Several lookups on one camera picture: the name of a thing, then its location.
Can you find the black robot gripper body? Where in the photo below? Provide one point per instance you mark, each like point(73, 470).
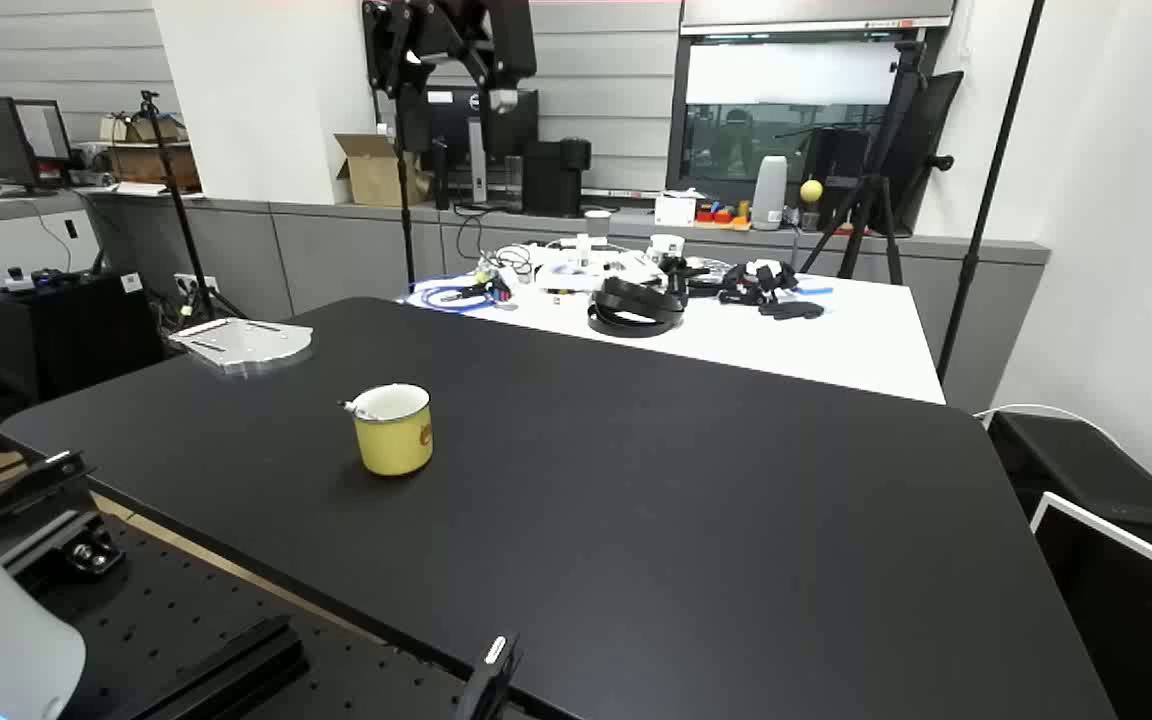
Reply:
point(462, 32)

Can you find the yellow enamel cup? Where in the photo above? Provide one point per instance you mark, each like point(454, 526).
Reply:
point(394, 442)

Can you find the black computer monitor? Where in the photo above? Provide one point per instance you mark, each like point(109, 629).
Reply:
point(449, 132)

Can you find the black light stand pole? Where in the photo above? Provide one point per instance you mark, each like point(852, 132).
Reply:
point(406, 185)

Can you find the cardboard box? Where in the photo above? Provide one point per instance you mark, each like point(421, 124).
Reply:
point(364, 171)

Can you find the black desktop box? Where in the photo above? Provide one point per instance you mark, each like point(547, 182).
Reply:
point(554, 179)

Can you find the white device pile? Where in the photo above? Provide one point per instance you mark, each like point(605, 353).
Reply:
point(571, 266)

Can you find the dark glass window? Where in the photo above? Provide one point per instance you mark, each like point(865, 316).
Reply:
point(738, 124)

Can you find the black headset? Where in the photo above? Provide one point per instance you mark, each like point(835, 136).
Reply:
point(635, 307)

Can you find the white cylinder speaker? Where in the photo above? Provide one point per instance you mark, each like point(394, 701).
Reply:
point(768, 194)

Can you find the yellow ball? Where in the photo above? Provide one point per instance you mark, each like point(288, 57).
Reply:
point(808, 194)

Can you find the small dark monitor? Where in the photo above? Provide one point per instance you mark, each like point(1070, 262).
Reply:
point(17, 142)

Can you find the black low cabinet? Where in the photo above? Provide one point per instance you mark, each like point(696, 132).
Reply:
point(70, 335)

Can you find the white table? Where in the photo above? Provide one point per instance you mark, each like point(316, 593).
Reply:
point(856, 345)

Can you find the thin black stand pole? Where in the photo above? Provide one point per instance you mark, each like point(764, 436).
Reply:
point(993, 185)

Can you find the black perforated breadboard plate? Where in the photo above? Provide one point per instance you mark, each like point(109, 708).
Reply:
point(160, 603)

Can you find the black clamp with silver tip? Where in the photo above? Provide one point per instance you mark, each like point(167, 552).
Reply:
point(486, 683)

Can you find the black rectangular case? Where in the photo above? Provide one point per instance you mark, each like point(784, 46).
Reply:
point(1096, 472)

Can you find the black panel white edge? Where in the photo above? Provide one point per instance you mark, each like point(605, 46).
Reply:
point(1138, 625)

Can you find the black camera tripod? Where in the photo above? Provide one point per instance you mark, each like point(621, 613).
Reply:
point(887, 145)

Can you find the black metal bracket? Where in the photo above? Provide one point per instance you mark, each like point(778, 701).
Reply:
point(37, 512)

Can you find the black metal rail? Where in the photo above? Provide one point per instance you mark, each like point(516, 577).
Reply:
point(220, 672)

